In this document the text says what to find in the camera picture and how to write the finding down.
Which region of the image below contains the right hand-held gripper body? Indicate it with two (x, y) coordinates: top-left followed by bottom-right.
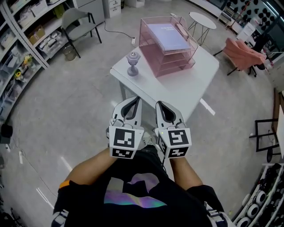
(155, 121), (192, 158)

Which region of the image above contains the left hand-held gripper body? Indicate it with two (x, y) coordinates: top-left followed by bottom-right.
(106, 118), (144, 159)

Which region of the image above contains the pink wire tray organizer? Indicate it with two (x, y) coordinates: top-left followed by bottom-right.
(139, 16), (197, 78)

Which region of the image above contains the purple spiral notebook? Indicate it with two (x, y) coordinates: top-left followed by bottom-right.
(147, 23), (191, 51)

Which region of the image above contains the person's right forearm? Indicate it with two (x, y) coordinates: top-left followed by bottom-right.
(170, 156), (204, 190)

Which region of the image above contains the person's left forearm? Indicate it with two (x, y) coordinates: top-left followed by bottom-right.
(66, 147), (116, 186)

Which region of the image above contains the person's grey shoe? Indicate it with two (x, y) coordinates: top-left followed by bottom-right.
(142, 130), (156, 146)

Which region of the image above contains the person's black printed shirt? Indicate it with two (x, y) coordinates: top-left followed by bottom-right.
(53, 145), (225, 227)

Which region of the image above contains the pink case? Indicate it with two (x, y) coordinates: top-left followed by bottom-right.
(175, 22), (189, 38)

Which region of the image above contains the orange fabric chair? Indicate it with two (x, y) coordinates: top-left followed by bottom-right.
(213, 37), (267, 78)

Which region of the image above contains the grey chair with black legs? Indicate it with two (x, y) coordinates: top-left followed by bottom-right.
(61, 8), (103, 59)

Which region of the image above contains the black round stand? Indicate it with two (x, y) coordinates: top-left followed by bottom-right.
(266, 148), (281, 163)

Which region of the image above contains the round white side table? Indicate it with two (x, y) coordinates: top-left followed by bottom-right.
(188, 12), (217, 46)

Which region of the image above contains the white round device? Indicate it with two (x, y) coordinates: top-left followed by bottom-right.
(254, 189), (267, 206)
(236, 216), (251, 227)
(246, 203), (260, 219)

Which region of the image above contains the white drawer cabinet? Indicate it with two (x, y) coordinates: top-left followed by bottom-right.
(108, 0), (122, 19)

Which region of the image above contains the white desk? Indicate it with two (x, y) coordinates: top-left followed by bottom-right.
(275, 104), (284, 159)

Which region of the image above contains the white cluttered side shelf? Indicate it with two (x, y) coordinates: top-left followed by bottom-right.
(230, 163), (284, 227)

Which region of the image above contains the cardboard box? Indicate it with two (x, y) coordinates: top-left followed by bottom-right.
(28, 25), (46, 45)

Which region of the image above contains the black office chair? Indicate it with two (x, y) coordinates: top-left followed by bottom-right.
(247, 33), (276, 77)

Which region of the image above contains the black box device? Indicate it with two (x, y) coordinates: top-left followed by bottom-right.
(1, 124), (13, 144)

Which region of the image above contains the white shelving unit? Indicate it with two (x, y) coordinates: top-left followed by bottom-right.
(0, 0), (74, 125)

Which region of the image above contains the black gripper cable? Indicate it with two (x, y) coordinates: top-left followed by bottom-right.
(159, 150), (167, 174)

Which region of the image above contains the wire waste bin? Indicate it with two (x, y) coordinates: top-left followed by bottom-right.
(63, 45), (78, 62)

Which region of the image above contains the black metal frame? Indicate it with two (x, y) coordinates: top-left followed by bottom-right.
(249, 118), (281, 153)

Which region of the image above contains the striped harness strap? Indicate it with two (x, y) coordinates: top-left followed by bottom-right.
(204, 201), (228, 227)
(52, 209), (69, 227)

